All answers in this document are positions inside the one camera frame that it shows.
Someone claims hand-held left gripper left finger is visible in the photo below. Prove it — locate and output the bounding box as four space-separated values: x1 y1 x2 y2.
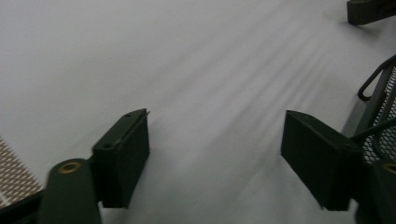
91 107 151 209

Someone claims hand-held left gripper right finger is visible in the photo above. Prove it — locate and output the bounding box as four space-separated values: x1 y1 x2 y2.
280 109 364 212

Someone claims black metal mesh basket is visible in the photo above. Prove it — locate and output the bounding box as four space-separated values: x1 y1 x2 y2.
341 53 396 166

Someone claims white perforated mesh tray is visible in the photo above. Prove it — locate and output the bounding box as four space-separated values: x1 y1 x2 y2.
0 135 44 209

